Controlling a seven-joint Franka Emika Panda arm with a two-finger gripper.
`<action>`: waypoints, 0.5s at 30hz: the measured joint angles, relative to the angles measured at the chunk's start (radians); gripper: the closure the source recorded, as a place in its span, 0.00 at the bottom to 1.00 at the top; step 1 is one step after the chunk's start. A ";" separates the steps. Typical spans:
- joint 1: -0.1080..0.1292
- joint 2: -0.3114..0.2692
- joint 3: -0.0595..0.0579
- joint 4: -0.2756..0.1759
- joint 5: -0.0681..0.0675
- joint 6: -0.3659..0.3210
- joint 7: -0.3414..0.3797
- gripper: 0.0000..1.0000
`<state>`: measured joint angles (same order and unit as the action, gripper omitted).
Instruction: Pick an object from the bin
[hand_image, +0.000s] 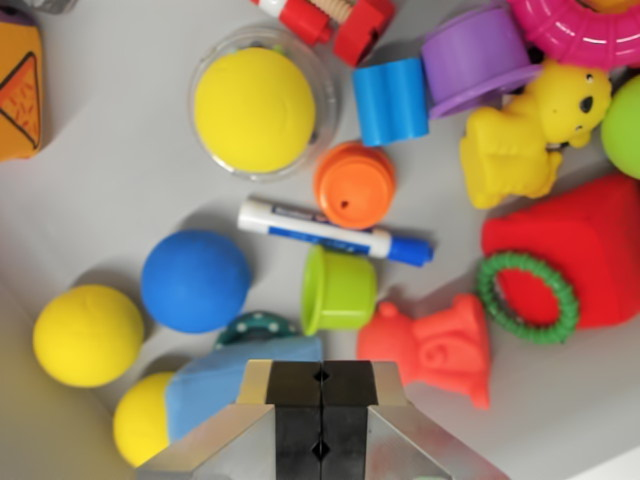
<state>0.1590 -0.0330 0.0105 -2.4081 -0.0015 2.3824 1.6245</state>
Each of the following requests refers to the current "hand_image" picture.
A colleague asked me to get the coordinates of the white plastic bin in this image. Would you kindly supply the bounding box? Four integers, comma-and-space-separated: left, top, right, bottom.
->
0, 0, 640, 480

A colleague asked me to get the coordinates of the yellow foam ball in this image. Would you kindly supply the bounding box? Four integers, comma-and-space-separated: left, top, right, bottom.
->
193, 47, 318, 176
32, 284, 147, 390
112, 371, 177, 469

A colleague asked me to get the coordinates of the orange plastic cup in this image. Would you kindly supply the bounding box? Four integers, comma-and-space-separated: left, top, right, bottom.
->
313, 140, 398, 231

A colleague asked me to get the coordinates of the blue fluted plastic block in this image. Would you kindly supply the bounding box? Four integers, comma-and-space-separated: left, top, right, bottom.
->
352, 56, 431, 149

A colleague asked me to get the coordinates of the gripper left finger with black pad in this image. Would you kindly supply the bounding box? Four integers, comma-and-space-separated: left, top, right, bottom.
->
134, 358, 324, 480

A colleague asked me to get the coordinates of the small green ribbed ring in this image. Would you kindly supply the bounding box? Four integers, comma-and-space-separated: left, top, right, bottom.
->
474, 251, 581, 346

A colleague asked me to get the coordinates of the pink plastic ring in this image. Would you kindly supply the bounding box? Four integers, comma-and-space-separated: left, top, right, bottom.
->
506, 0, 640, 72

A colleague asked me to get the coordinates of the blue foam ball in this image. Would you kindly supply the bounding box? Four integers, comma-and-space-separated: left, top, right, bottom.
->
140, 229, 254, 335

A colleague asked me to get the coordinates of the yellow rubber dog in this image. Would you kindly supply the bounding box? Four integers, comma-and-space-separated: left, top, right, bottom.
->
459, 59, 615, 211

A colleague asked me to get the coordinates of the clear plastic cup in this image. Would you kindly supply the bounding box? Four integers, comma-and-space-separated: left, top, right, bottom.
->
188, 24, 345, 183

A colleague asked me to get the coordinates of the lime green plastic cup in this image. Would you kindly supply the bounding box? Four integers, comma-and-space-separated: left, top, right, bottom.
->
299, 244, 379, 338

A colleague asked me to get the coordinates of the teal polka dot toy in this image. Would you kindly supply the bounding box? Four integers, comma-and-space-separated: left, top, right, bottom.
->
214, 309, 302, 352

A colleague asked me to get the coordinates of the purple plastic cup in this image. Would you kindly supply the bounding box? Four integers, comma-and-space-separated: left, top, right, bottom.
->
419, 5, 545, 121

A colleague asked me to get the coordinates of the blue Expo marker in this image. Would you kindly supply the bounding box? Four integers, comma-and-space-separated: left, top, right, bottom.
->
236, 195, 436, 270

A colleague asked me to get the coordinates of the green foam ball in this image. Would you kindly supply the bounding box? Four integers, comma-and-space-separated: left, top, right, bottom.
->
600, 74, 640, 181

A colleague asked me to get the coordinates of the orange purple fabric cube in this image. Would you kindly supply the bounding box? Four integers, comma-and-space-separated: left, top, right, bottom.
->
0, 8, 45, 163

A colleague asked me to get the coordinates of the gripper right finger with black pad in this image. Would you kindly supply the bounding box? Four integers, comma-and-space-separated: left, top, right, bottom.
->
319, 358, 502, 480

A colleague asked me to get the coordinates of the coral red rubber figure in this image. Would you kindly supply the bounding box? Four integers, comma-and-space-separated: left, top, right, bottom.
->
356, 293, 493, 412

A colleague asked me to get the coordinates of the red soft pyramid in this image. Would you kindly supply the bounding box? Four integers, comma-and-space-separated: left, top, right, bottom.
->
480, 174, 640, 331

